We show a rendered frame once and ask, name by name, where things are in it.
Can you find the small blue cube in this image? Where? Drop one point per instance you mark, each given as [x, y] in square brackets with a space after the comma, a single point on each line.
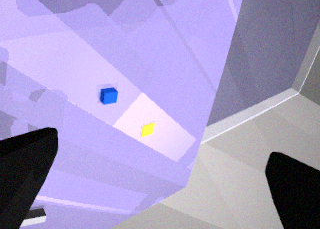
[108, 96]

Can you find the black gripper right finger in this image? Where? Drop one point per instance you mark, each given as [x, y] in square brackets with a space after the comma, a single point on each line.
[295, 189]

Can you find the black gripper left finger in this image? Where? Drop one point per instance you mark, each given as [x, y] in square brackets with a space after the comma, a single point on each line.
[25, 161]

